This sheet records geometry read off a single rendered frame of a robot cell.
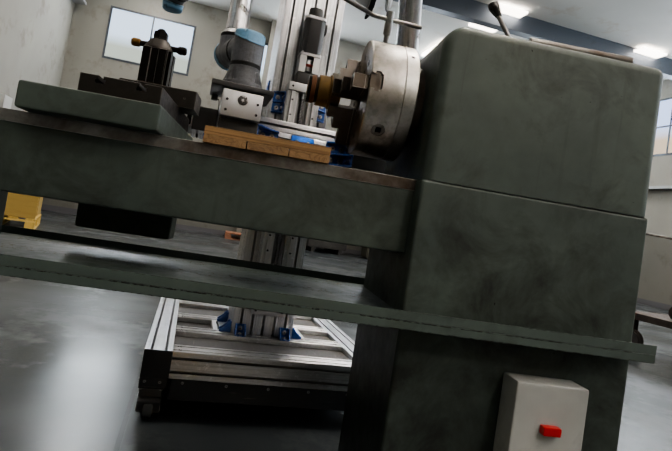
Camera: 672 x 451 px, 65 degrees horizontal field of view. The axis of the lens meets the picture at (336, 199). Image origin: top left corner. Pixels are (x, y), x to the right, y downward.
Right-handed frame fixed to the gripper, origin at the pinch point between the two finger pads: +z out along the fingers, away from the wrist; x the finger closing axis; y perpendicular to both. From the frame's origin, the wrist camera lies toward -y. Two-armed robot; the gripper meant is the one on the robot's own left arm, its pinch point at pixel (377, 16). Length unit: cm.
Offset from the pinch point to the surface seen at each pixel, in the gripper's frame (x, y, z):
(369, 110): 14.4, 3.1, 25.5
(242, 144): 14, 33, 39
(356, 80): 11.3, 6.9, 18.8
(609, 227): 39, -56, 43
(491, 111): 27.2, -23.1, 20.6
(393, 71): 14.0, -1.4, 14.9
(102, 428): -20, 56, 133
